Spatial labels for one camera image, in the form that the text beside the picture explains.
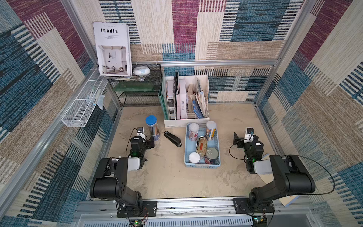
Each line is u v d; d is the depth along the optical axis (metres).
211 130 0.89
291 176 0.45
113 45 0.77
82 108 0.94
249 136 0.78
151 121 0.87
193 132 0.92
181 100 0.94
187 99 0.95
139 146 0.73
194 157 0.85
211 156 0.83
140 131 0.81
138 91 0.91
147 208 0.73
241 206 0.73
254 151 0.70
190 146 0.96
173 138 0.96
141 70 0.87
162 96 0.85
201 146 0.92
